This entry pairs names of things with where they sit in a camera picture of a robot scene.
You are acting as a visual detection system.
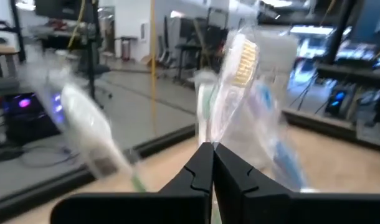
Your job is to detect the green toothbrush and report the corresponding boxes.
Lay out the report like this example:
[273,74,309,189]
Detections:
[60,83,148,194]

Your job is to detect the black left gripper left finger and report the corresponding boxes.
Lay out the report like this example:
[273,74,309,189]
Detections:
[49,142,214,224]

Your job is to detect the black floor cables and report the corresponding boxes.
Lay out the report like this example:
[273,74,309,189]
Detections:
[0,144,82,169]

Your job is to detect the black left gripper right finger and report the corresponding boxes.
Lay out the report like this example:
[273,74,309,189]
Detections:
[214,142,380,224]

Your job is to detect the yellow hanging cable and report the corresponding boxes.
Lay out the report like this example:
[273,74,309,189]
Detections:
[150,0,158,126]

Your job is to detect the clear plastic cup holder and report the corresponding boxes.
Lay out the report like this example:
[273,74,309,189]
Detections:
[194,71,217,146]

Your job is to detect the white wipes canister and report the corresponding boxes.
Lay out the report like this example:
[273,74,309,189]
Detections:
[258,30,300,76]

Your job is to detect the grey waste bin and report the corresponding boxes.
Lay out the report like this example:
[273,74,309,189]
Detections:
[120,37,132,62]

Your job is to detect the blue toothbrush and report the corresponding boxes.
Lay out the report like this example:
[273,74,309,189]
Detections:
[255,82,308,192]

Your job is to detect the black computer with purple lights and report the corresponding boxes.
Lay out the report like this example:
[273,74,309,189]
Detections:
[2,91,65,146]

